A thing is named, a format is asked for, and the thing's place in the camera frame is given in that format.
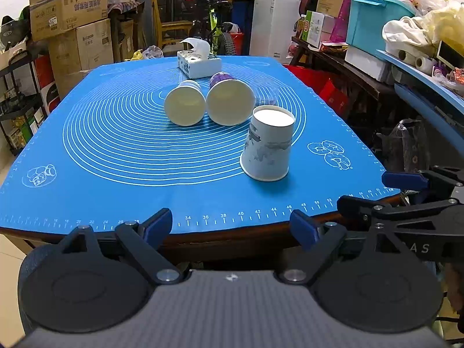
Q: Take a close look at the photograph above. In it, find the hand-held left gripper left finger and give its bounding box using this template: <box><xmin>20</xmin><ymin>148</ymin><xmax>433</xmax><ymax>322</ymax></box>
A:
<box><xmin>60</xmin><ymin>208</ymin><xmax>182</xmax><ymax>285</ymax></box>

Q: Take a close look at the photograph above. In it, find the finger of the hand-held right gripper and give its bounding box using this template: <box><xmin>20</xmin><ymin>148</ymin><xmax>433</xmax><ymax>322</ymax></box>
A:
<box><xmin>382</xmin><ymin>165</ymin><xmax>464</xmax><ymax>193</ymax></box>
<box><xmin>337</xmin><ymin>195</ymin><xmax>464</xmax><ymax>225</ymax></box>

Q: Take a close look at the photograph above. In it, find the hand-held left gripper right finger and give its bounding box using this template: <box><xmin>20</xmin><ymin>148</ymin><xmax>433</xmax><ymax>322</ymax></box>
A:
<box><xmin>278</xmin><ymin>209</ymin><xmax>409</xmax><ymax>285</ymax></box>

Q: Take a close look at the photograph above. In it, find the grey print paper cup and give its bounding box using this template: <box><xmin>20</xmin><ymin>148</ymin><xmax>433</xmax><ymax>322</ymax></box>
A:
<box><xmin>240</xmin><ymin>105</ymin><xmax>295</xmax><ymax>182</ymax></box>

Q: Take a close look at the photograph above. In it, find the white paper cup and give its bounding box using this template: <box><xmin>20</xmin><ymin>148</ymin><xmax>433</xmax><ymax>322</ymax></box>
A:
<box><xmin>164</xmin><ymin>80</ymin><xmax>207</xmax><ymax>127</ymax></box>

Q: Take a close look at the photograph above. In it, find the clear plastic cup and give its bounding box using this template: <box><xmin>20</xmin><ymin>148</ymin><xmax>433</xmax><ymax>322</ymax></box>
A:
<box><xmin>253</xmin><ymin>78</ymin><xmax>280</xmax><ymax>108</ymax></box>

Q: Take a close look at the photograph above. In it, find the purple paper cup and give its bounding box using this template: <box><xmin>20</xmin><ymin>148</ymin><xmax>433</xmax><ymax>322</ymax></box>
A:
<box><xmin>205</xmin><ymin>72</ymin><xmax>256</xmax><ymax>127</ymax></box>

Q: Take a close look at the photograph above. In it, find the dark plastic bag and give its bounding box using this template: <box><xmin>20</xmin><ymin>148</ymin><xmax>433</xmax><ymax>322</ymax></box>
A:
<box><xmin>376</xmin><ymin>118</ymin><xmax>433</xmax><ymax>175</ymax></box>

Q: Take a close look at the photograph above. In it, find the blue shelf board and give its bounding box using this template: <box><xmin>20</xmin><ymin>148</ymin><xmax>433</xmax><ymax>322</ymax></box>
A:
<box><xmin>375</xmin><ymin>48</ymin><xmax>464</xmax><ymax>146</ymax></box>

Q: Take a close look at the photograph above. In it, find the blue silicone baking mat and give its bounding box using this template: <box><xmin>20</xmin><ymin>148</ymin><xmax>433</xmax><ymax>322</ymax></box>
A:
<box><xmin>0</xmin><ymin>56</ymin><xmax>401</xmax><ymax>237</ymax></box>

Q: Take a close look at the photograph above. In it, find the dark wooden side table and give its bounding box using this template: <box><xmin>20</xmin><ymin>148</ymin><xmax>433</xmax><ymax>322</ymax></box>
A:
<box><xmin>290</xmin><ymin>36</ymin><xmax>396</xmax><ymax>128</ymax></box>

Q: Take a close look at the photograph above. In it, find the white paper roll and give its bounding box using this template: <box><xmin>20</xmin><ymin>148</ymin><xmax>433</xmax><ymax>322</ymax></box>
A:
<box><xmin>415</xmin><ymin>55</ymin><xmax>437</xmax><ymax>76</ymax></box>
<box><xmin>396</xmin><ymin>47</ymin><xmax>418</xmax><ymax>66</ymax></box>

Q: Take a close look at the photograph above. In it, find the red bag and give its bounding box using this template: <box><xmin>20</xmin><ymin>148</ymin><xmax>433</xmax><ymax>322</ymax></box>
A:
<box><xmin>283</xmin><ymin>64</ymin><xmax>351</xmax><ymax>117</ymax></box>

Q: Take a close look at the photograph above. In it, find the white flat box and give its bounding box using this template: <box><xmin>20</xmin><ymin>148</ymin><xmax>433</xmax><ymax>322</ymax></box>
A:
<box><xmin>344</xmin><ymin>45</ymin><xmax>393</xmax><ymax>82</ymax></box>

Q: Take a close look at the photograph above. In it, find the white cloth bundle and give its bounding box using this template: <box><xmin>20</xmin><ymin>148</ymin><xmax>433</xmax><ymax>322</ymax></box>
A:
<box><xmin>382</xmin><ymin>16</ymin><xmax>440</xmax><ymax>57</ymax></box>

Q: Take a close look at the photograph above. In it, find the teal plastic storage box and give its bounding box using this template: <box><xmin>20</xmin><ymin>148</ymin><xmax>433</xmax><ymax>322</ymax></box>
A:
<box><xmin>346</xmin><ymin>0</ymin><xmax>416</xmax><ymax>57</ymax></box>

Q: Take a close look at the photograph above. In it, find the yellow plastic bag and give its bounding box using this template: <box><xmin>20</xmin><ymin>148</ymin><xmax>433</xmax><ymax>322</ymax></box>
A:
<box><xmin>425</xmin><ymin>0</ymin><xmax>464</xmax><ymax>59</ymax></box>

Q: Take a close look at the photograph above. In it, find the white blue tissue box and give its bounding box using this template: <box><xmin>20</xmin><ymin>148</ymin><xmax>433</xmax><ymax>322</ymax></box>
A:
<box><xmin>177</xmin><ymin>38</ymin><xmax>222</xmax><ymax>79</ymax></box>

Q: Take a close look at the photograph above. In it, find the magenta plastic sheet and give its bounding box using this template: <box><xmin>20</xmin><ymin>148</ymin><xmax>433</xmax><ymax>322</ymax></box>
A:
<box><xmin>329</xmin><ymin>0</ymin><xmax>352</xmax><ymax>43</ymax></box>

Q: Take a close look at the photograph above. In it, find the green white carton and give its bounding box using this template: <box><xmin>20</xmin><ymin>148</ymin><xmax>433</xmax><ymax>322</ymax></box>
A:
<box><xmin>301</xmin><ymin>10</ymin><xmax>336</xmax><ymax>50</ymax></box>

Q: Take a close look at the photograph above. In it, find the black metal shelf rack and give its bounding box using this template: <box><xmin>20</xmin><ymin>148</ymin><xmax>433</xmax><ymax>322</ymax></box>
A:
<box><xmin>0</xmin><ymin>48</ymin><xmax>50</xmax><ymax>157</ymax></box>

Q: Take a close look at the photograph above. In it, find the tall cardboard box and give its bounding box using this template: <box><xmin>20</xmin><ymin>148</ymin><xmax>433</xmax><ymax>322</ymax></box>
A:
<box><xmin>48</xmin><ymin>18</ymin><xmax>115</xmax><ymax>99</ymax></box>

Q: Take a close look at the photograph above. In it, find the red bucket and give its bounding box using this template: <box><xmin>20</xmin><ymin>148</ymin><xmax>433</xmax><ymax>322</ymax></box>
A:
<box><xmin>228</xmin><ymin>31</ymin><xmax>244</xmax><ymax>56</ymax></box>

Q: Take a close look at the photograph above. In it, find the wooden chair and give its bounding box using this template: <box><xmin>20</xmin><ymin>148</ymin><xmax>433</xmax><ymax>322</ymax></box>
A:
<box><xmin>150</xmin><ymin>0</ymin><xmax>194</xmax><ymax>50</ymax></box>

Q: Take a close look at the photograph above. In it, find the white chest freezer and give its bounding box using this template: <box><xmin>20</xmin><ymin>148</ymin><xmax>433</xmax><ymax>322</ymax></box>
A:
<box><xmin>249</xmin><ymin>0</ymin><xmax>304</xmax><ymax>59</ymax></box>

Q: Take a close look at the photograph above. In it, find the black bicycle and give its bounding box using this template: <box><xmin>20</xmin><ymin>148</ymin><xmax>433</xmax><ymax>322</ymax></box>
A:
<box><xmin>170</xmin><ymin>0</ymin><xmax>248</xmax><ymax>57</ymax></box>

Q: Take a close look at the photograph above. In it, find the open cardboard box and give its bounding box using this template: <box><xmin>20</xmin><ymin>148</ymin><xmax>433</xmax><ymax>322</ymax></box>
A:
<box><xmin>28</xmin><ymin>0</ymin><xmax>110</xmax><ymax>43</ymax></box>

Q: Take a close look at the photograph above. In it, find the black helmet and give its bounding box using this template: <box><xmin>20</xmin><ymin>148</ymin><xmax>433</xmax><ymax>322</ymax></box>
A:
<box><xmin>0</xmin><ymin>15</ymin><xmax>30</xmax><ymax>50</ymax></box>

